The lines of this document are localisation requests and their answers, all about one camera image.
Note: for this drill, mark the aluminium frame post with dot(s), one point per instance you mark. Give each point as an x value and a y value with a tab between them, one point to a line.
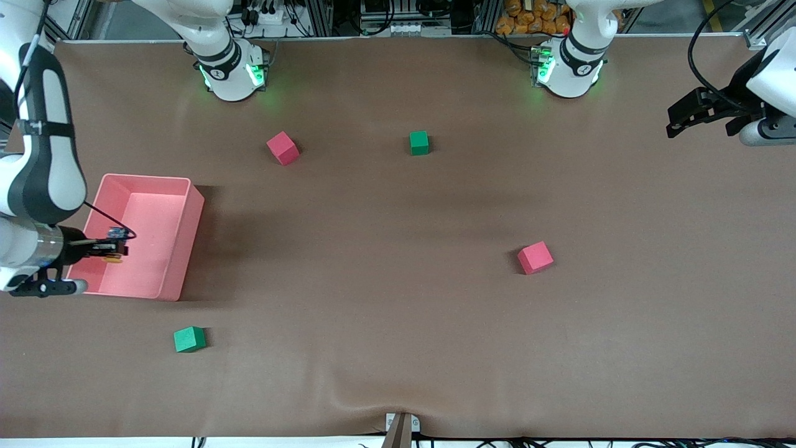
317	15

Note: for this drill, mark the white terminal strip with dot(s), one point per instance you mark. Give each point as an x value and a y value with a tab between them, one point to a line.
416	28

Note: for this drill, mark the white power strip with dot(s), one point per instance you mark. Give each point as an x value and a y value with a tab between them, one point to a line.
273	17

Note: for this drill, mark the pink plastic bin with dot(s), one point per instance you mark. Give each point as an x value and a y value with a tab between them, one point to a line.
149	218

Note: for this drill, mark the brown table cover sheet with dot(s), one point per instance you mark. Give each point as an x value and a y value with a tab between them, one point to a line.
398	323

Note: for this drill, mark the metal table edge bracket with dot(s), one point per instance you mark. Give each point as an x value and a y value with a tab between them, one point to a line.
401	429

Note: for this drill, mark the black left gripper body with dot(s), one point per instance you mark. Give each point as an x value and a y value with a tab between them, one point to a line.
739	86

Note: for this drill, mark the orange objects pile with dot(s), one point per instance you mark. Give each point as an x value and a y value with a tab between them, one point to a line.
516	25

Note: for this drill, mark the pink foam cube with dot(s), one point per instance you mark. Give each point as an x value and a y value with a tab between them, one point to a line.
535	257
283	148

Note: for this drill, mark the aluminium frame profile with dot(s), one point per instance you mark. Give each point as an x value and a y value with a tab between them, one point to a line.
68	18
768	31

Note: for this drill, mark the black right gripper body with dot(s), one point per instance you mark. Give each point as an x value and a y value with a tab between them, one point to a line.
74	240

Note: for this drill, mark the green foam cube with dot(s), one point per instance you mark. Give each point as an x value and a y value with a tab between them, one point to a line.
419	142
189	339

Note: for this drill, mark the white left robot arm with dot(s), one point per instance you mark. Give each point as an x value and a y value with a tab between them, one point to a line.
572	74

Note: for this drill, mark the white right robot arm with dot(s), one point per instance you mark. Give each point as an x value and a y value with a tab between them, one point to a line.
233	81

